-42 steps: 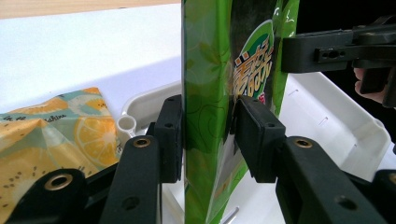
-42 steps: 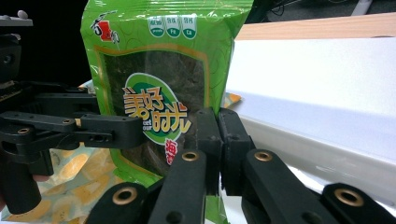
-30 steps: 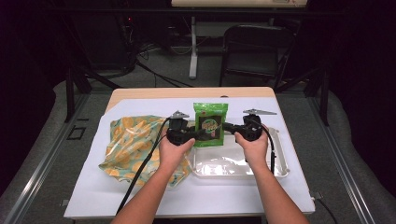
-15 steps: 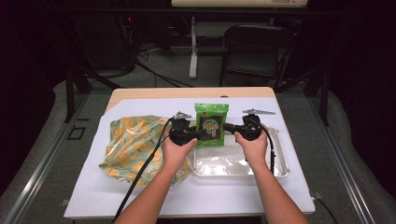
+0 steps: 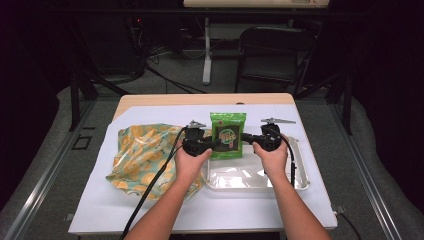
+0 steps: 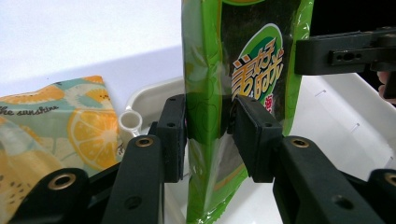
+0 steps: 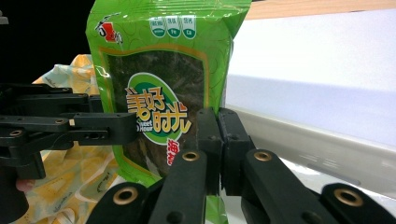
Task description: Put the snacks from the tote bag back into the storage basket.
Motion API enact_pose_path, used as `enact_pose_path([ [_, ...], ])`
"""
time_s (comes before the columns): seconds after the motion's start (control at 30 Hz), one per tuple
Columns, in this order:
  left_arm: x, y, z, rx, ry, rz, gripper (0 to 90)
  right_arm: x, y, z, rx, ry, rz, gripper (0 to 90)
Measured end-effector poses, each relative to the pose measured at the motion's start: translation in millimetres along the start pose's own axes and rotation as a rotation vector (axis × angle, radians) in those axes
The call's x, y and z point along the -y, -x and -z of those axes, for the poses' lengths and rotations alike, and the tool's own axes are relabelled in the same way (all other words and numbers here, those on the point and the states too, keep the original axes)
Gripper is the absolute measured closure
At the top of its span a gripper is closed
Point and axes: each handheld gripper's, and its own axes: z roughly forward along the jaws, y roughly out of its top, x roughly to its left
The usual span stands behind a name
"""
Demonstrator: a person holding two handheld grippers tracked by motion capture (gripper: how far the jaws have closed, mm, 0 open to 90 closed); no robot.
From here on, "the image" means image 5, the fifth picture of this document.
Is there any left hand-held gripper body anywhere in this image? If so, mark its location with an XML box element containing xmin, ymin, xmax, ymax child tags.
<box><xmin>181</xmin><ymin>120</ymin><xmax>215</xmax><ymax>158</ymax></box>

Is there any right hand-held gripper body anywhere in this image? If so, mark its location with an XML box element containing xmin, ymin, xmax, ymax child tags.
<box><xmin>260</xmin><ymin>116</ymin><xmax>297</xmax><ymax>152</ymax></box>

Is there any green seaweed snack packet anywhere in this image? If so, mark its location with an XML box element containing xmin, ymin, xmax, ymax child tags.
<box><xmin>209</xmin><ymin>111</ymin><xmax>248</xmax><ymax>161</ymax></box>

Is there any white plastic tray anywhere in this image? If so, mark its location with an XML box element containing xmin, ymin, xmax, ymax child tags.
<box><xmin>203</xmin><ymin>134</ymin><xmax>311</xmax><ymax>192</ymax></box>

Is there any orange fruit print drawstring bag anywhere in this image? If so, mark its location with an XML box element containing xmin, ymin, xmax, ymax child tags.
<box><xmin>105</xmin><ymin>123</ymin><xmax>208</xmax><ymax>201</ymax></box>

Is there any person's left hand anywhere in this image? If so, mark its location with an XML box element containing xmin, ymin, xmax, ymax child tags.
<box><xmin>173</xmin><ymin>139</ymin><xmax>214</xmax><ymax>192</ymax></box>

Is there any person's right hand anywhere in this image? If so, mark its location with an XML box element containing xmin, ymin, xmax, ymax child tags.
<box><xmin>251</xmin><ymin>133</ymin><xmax>290</xmax><ymax>184</ymax></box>

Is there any white table mat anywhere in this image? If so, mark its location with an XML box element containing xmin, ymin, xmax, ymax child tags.
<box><xmin>68</xmin><ymin>103</ymin><xmax>338</xmax><ymax>234</ymax></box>

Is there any black folding chair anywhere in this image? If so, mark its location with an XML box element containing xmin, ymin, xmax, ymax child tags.
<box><xmin>234</xmin><ymin>25</ymin><xmax>318</xmax><ymax>98</ymax></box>

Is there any white desk leg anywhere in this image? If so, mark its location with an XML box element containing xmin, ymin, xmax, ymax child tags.
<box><xmin>201</xmin><ymin>17</ymin><xmax>213</xmax><ymax>86</ymax></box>

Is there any light desk top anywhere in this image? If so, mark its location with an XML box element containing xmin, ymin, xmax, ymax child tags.
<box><xmin>182</xmin><ymin>0</ymin><xmax>331</xmax><ymax>9</ymax></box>

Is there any right hand-held gripper black cable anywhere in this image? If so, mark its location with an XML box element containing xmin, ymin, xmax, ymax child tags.
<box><xmin>271</xmin><ymin>127</ymin><xmax>298</xmax><ymax>188</ymax></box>

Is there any hand-held gripper black cable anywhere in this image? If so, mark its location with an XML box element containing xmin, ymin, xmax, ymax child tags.
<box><xmin>119</xmin><ymin>125</ymin><xmax>190</xmax><ymax>240</ymax></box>
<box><xmin>271</xmin><ymin>127</ymin><xmax>298</xmax><ymax>188</ymax></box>

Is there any left hand-held gripper black cable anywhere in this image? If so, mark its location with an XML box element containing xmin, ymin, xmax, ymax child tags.
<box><xmin>119</xmin><ymin>125</ymin><xmax>190</xmax><ymax>240</ymax></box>

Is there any black floor cable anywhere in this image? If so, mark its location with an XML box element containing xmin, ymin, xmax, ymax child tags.
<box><xmin>144</xmin><ymin>63</ymin><xmax>208</xmax><ymax>95</ymax></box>

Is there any black stand frame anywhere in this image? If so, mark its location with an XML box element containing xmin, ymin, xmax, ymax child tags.
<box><xmin>294</xmin><ymin>70</ymin><xmax>355</xmax><ymax>136</ymax></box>
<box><xmin>67</xmin><ymin>68</ymin><xmax>132</xmax><ymax>132</ymax></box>

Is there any metal floor rail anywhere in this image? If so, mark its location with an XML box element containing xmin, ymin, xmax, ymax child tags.
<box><xmin>327</xmin><ymin>102</ymin><xmax>403</xmax><ymax>240</ymax></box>
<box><xmin>2</xmin><ymin>99</ymin><xmax>98</xmax><ymax>240</ymax></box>

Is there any black cable at table corner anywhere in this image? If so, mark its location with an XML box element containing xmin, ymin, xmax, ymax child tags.
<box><xmin>335</xmin><ymin>211</ymin><xmax>364</xmax><ymax>240</ymax></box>

